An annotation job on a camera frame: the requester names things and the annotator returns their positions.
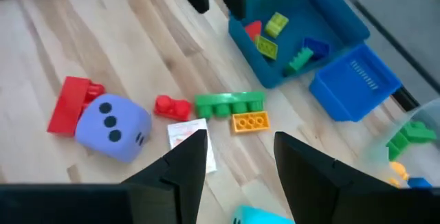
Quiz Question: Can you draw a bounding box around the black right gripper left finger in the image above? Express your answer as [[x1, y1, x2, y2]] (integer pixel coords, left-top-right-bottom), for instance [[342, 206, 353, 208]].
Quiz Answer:
[[123, 129, 208, 224]]

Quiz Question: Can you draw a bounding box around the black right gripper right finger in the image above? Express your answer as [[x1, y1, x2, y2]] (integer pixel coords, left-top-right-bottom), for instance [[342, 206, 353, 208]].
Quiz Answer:
[[274, 131, 393, 224]]

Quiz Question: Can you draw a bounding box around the small red toy block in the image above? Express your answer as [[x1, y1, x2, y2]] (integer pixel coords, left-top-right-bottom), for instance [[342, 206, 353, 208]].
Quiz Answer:
[[153, 94, 192, 122]]

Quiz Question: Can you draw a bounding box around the orange white playing card box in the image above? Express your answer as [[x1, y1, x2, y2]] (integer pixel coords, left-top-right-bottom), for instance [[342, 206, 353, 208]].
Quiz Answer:
[[167, 117, 218, 174]]

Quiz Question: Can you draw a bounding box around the red wedge toy block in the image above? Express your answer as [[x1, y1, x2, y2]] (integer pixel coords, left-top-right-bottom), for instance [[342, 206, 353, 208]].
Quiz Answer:
[[244, 20, 263, 42]]

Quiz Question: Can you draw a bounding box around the clear plastic container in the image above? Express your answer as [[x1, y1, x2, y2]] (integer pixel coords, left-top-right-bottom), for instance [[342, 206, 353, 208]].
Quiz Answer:
[[360, 96, 440, 189]]

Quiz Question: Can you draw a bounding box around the dark green toy brick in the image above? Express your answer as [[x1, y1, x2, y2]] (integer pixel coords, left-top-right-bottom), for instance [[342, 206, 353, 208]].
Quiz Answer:
[[283, 47, 315, 77]]

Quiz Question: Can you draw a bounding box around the orange toy brick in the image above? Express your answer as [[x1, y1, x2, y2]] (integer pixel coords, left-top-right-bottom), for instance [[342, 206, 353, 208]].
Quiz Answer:
[[232, 111, 271, 134]]

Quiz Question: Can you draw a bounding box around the blue plastic basket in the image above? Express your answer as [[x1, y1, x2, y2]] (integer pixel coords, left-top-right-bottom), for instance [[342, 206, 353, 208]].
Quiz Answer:
[[308, 43, 403, 122]]

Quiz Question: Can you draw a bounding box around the long green toy block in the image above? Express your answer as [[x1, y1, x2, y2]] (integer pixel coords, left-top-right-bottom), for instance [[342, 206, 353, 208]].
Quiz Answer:
[[194, 91, 267, 120]]

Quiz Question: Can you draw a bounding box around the lime green toy brick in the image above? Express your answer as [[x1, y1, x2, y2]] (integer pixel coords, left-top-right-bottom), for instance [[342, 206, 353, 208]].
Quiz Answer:
[[263, 11, 289, 40]]

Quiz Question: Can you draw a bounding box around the lime green brick plate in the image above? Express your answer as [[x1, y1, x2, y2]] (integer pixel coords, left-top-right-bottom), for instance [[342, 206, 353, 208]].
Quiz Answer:
[[254, 34, 278, 61]]

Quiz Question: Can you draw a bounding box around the large red toy block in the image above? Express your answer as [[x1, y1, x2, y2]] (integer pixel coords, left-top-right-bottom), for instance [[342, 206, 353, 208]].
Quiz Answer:
[[47, 76, 106, 137]]

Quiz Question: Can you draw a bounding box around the long blue toy brick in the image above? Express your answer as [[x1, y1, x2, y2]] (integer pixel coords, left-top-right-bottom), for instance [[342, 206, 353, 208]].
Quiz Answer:
[[302, 37, 331, 62]]

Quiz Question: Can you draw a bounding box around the teal foam die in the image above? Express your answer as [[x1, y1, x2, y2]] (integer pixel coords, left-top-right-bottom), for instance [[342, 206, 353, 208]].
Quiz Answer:
[[230, 204, 296, 224]]

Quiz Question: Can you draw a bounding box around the purple foam die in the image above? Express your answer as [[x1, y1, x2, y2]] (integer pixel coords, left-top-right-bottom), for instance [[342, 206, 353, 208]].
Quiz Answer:
[[74, 93, 153, 164]]

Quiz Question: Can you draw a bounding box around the small blue toy brick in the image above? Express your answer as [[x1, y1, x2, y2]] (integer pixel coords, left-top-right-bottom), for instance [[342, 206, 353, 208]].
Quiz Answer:
[[407, 177, 433, 189]]

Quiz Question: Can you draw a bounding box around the large teal plastic bin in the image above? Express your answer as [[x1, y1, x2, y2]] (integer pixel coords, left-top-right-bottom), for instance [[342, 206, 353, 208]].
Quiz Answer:
[[228, 0, 371, 89]]

